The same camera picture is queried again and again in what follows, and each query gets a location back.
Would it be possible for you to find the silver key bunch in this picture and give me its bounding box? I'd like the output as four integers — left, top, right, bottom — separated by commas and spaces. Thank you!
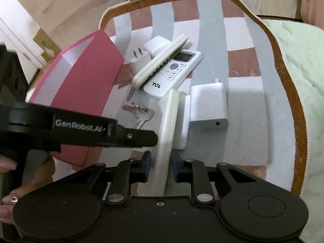
122, 102, 156, 130

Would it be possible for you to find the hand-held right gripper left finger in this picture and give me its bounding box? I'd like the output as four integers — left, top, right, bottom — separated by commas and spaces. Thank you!
54, 151, 152, 206

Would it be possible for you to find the small white remote control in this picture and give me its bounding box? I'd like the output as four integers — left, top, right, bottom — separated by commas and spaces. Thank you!
143, 49, 204, 97

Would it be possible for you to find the light green blanket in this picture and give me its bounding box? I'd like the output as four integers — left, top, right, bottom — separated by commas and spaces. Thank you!
260, 19, 324, 243

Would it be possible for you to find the brown cardboard box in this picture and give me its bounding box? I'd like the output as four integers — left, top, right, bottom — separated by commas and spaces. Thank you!
32, 27, 63, 62

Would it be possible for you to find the pink cardboard box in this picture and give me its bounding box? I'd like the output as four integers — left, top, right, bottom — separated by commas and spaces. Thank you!
25, 29, 125, 166

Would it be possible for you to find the white charger cube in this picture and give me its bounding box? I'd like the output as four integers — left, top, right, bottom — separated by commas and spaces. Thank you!
142, 36, 173, 56

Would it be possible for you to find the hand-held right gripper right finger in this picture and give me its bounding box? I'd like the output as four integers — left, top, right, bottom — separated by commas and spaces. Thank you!
170, 151, 256, 206

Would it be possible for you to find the long white remote control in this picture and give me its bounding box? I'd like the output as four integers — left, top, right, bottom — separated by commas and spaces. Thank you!
152, 88, 181, 197

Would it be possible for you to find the large white power adapter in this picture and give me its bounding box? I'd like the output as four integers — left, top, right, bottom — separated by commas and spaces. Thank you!
189, 78, 229, 131

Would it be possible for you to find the white door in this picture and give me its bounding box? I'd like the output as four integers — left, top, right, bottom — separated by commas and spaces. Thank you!
0, 0, 49, 69

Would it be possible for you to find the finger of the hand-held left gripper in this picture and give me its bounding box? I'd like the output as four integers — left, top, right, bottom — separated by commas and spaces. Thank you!
107, 124, 159, 149

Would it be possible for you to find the small white plug adapter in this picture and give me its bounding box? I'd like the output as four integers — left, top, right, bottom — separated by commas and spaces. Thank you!
129, 47, 152, 75

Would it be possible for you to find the person's left hand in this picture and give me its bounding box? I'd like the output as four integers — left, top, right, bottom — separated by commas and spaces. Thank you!
0, 156, 56, 225

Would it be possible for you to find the cream remote control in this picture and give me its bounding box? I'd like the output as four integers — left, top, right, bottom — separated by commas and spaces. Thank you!
131, 34, 190, 90

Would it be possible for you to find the checked mat with brown border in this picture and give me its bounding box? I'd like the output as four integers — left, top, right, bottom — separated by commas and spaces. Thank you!
97, 0, 312, 201

